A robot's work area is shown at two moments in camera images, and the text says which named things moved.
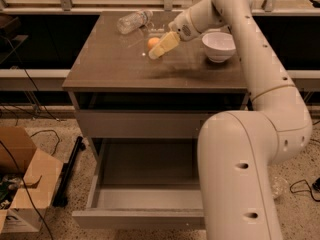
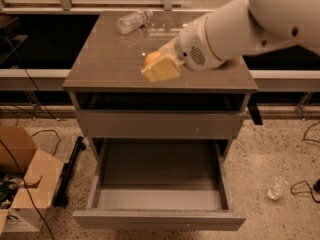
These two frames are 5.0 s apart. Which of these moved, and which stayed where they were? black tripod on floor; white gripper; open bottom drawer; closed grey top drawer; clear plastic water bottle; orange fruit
Moved: white gripper; orange fruit
Stayed: open bottom drawer; clear plastic water bottle; black tripod on floor; closed grey top drawer
